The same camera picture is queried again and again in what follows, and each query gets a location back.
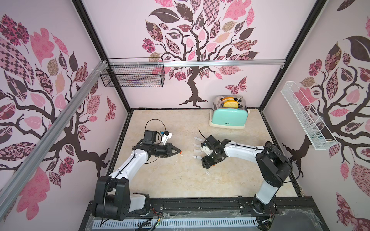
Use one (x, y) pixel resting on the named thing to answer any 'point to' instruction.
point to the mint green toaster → (229, 118)
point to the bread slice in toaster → (230, 102)
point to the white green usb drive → (196, 137)
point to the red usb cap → (180, 152)
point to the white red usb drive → (197, 157)
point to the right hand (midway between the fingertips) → (208, 164)
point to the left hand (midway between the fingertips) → (178, 154)
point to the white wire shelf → (308, 120)
